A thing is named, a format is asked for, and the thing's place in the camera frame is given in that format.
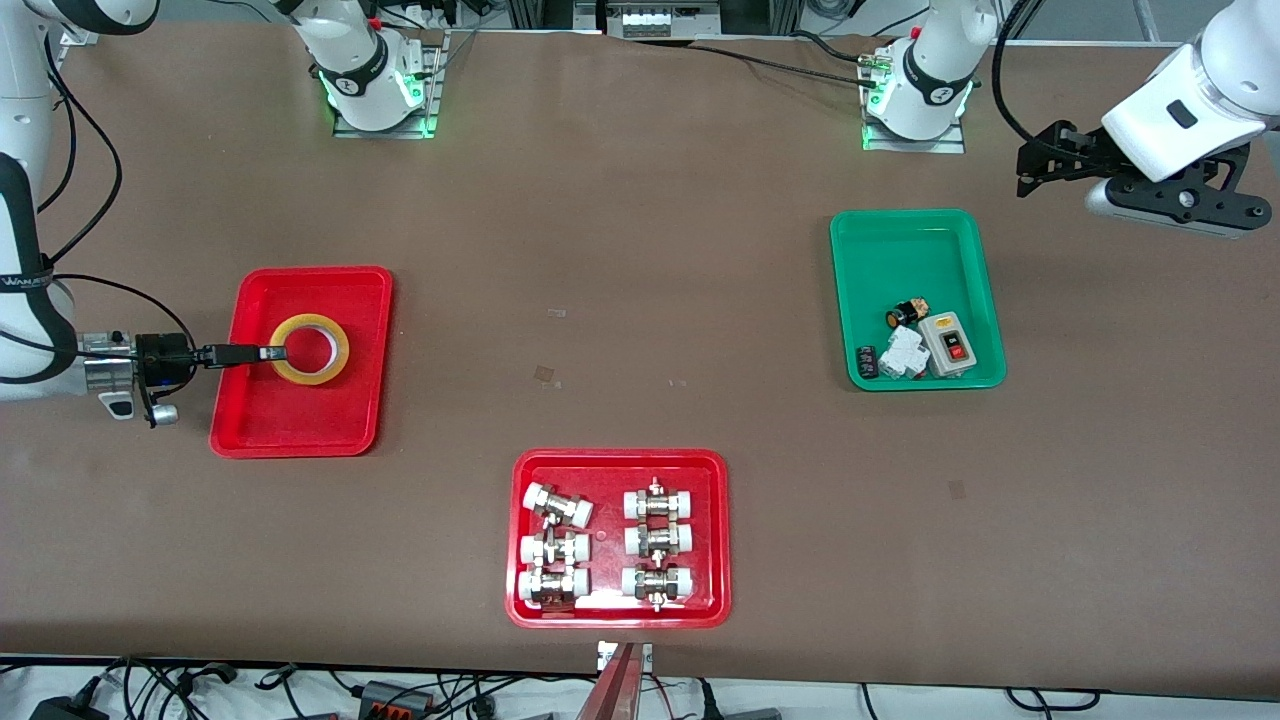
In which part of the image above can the red tray with fittings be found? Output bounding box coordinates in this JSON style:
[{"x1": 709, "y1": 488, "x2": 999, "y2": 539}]
[{"x1": 505, "y1": 448, "x2": 733, "y2": 630}]

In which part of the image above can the black power adapter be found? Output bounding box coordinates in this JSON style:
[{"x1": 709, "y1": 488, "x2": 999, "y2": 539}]
[{"x1": 28, "y1": 693, "x2": 111, "y2": 720}]

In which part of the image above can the green plastic tray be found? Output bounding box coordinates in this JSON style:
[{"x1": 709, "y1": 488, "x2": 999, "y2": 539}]
[{"x1": 830, "y1": 208, "x2": 1007, "y2": 391}]

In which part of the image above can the black cable across table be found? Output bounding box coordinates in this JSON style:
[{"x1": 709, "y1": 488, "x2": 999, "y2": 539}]
[{"x1": 690, "y1": 30, "x2": 887, "y2": 91}]

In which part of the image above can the empty red plastic tray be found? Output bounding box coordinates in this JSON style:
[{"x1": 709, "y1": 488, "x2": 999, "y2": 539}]
[{"x1": 209, "y1": 265, "x2": 394, "y2": 460}]

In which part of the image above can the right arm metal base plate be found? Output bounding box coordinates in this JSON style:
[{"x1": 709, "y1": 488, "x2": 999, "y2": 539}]
[{"x1": 333, "y1": 30, "x2": 442, "y2": 140}]

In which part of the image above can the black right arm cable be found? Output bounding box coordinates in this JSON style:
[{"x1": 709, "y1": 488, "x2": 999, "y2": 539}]
[{"x1": 38, "y1": 40, "x2": 198, "y2": 353}]

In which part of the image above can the white-capped metal pipe fitting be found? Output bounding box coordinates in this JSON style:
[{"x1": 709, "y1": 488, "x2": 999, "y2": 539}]
[
  {"x1": 623, "y1": 477, "x2": 696, "y2": 522},
  {"x1": 517, "y1": 566, "x2": 592, "y2": 610},
  {"x1": 519, "y1": 530, "x2": 592, "y2": 568},
  {"x1": 621, "y1": 564, "x2": 696, "y2": 612},
  {"x1": 523, "y1": 482, "x2": 595, "y2": 530},
  {"x1": 624, "y1": 521, "x2": 695, "y2": 559}
]

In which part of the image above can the red camera stand pole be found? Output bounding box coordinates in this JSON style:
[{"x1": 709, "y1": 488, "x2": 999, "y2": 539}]
[{"x1": 574, "y1": 642, "x2": 646, "y2": 720}]

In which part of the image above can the metal stand clamp bracket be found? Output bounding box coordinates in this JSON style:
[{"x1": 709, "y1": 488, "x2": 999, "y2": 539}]
[{"x1": 596, "y1": 640, "x2": 654, "y2": 672}]

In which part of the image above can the yellow packing tape roll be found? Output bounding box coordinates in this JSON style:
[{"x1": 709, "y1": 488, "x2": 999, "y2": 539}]
[{"x1": 269, "y1": 313, "x2": 352, "y2": 387}]

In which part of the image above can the grey switch box red button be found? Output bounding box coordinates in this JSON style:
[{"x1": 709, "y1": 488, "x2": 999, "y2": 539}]
[{"x1": 919, "y1": 312, "x2": 977, "y2": 379}]

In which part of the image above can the white circuit breaker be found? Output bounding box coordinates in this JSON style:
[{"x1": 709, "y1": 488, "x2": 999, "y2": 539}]
[{"x1": 878, "y1": 326, "x2": 929, "y2": 380}]

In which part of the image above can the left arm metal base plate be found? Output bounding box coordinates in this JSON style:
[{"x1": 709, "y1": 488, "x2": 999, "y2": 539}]
[{"x1": 862, "y1": 100, "x2": 967, "y2": 155}]

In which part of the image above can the white terminal block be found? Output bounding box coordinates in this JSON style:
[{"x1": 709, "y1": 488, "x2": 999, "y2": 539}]
[{"x1": 620, "y1": 7, "x2": 697, "y2": 40}]

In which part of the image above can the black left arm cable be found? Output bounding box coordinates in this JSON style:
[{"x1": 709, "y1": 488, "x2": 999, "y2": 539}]
[{"x1": 989, "y1": 0, "x2": 1063, "y2": 153}]

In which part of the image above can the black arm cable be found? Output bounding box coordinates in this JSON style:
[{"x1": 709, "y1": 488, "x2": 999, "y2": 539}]
[
  {"x1": 38, "y1": 40, "x2": 198, "y2": 353},
  {"x1": 989, "y1": 0, "x2": 1063, "y2": 153}
]

